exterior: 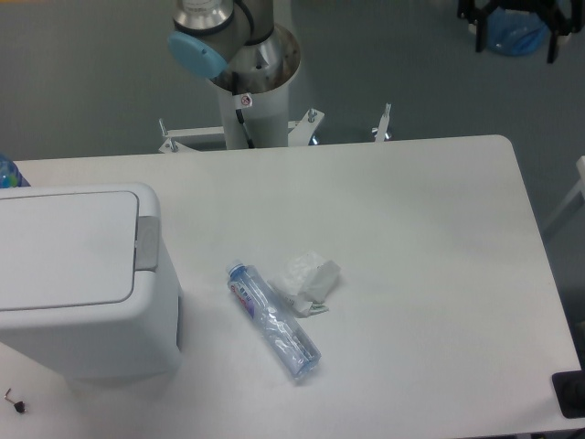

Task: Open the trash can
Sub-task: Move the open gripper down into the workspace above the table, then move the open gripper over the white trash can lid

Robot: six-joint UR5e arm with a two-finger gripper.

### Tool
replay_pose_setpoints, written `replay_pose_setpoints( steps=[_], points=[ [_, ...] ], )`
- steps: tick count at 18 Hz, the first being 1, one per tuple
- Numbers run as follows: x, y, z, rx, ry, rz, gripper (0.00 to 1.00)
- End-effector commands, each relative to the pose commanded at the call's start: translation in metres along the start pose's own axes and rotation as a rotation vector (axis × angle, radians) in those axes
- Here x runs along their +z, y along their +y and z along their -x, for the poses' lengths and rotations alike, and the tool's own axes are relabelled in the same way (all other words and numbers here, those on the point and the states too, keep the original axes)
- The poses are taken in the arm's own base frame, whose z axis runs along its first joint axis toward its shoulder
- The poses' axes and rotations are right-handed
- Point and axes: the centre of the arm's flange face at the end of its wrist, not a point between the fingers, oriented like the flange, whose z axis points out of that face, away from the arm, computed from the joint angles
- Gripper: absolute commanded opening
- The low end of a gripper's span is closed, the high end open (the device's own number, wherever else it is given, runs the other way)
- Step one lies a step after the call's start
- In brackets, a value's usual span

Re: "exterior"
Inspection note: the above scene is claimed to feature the silver robot arm blue cap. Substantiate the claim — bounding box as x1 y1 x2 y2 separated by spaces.
167 0 274 79

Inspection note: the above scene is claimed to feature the white plastic trash can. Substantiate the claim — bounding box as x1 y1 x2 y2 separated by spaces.
1 183 181 379

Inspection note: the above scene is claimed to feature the white trash can lid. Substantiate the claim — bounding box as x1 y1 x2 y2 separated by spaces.
1 189 139 311

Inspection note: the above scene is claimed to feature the crumpled white paper wrapper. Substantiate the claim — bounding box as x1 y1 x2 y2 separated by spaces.
268 251 341 317

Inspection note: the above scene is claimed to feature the clear plastic water bottle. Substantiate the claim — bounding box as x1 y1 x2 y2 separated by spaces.
226 260 321 380

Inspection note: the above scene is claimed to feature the grey lid push button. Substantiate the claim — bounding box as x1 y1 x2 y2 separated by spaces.
135 216 160 272

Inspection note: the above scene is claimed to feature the blue bottle at left edge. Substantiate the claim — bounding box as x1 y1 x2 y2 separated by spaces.
0 154 30 188

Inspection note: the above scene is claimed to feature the blue plastic bag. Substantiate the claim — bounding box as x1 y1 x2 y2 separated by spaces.
487 8 548 57

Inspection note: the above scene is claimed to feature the white furniture at right edge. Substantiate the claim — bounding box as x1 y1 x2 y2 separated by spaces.
541 155 584 241

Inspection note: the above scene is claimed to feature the black clamp at table edge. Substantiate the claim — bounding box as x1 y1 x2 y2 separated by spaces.
552 370 584 419

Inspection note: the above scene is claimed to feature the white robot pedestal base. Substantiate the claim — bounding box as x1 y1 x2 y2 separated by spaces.
159 25 325 153

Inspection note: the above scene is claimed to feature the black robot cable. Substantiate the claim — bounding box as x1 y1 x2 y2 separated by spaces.
231 70 255 149

